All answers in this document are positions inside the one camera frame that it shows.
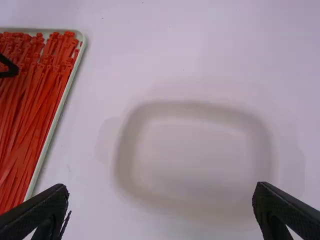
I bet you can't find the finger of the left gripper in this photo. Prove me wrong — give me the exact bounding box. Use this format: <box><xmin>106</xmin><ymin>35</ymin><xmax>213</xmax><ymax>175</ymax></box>
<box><xmin>0</xmin><ymin>53</ymin><xmax>21</xmax><ymax>80</ymax></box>

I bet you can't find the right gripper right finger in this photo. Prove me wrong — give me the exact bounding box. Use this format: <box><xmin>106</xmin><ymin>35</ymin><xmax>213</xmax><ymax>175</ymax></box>
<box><xmin>252</xmin><ymin>181</ymin><xmax>320</xmax><ymax>240</ymax></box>

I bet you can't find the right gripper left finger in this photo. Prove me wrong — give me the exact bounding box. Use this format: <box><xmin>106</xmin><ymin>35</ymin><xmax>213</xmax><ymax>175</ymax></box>
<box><xmin>0</xmin><ymin>183</ymin><xmax>72</xmax><ymax>240</ymax></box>

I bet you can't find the pale tray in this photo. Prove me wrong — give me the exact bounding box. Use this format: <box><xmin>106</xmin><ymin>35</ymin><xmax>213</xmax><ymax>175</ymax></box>
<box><xmin>0</xmin><ymin>28</ymin><xmax>89</xmax><ymax>201</ymax></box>

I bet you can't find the white dish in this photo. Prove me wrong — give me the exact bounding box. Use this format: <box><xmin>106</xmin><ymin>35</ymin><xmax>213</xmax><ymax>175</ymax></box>
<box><xmin>94</xmin><ymin>98</ymin><xmax>306</xmax><ymax>221</ymax></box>

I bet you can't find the row of orange cable ties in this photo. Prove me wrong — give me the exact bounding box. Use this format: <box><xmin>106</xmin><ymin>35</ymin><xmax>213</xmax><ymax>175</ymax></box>
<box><xmin>0</xmin><ymin>30</ymin><xmax>83</xmax><ymax>216</ymax></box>

